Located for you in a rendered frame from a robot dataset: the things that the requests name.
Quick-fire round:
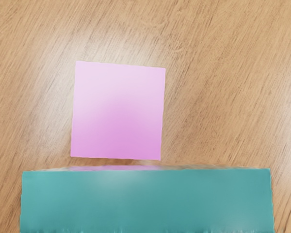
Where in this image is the teal block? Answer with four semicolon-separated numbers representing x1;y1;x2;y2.
19;165;275;233

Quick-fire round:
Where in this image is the pink block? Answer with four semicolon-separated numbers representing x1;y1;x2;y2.
70;60;166;162

